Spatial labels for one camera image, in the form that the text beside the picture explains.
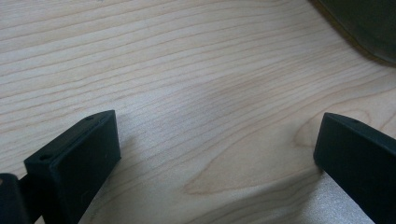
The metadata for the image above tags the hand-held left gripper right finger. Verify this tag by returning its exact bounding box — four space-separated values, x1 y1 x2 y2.
313 112 396 224

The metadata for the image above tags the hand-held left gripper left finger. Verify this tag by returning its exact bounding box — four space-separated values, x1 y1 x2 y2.
23 109 121 224

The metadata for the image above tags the dark rounded object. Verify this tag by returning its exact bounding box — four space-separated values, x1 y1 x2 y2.
307 0 396 65

